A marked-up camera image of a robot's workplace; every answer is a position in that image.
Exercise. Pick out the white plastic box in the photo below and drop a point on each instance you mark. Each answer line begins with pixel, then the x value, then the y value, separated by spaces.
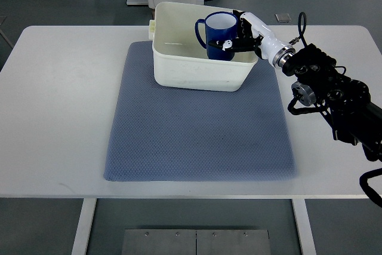
pixel 179 59

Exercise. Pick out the left white table leg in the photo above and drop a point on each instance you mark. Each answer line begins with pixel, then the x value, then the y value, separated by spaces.
pixel 84 226

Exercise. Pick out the blue textured mat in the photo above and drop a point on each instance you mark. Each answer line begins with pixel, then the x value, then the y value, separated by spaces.
pixel 174 134

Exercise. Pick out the blue enamel mug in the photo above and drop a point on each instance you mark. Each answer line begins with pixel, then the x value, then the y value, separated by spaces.
pixel 218 26

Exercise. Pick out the white table leg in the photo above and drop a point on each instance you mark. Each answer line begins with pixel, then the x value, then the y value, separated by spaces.
pixel 304 231
pixel 84 226

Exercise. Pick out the right white table leg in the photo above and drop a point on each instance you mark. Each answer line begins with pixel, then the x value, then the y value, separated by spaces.
pixel 304 231

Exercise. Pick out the small grey floor plate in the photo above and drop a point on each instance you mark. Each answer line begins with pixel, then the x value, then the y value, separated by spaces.
pixel 283 18

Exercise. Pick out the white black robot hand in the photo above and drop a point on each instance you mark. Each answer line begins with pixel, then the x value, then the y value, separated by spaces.
pixel 254 35

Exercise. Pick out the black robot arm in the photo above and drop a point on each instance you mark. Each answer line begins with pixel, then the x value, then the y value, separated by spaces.
pixel 323 87

